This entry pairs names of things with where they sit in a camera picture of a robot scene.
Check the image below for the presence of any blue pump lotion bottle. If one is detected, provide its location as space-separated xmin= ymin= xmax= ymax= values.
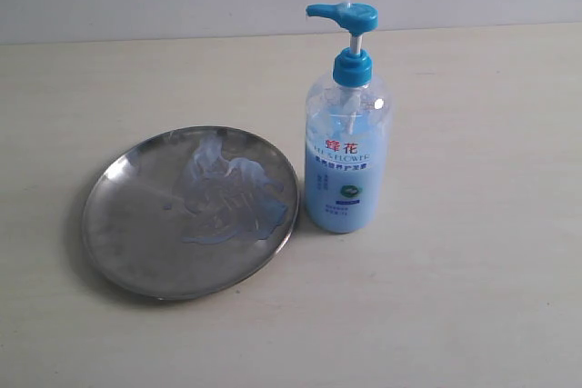
xmin=305 ymin=2 xmax=391 ymax=234

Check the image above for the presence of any blue soap smear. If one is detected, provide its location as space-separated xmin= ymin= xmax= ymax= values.
xmin=173 ymin=134 xmax=287 ymax=245

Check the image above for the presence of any round stainless steel plate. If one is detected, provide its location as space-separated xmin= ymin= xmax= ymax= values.
xmin=82 ymin=126 xmax=300 ymax=301

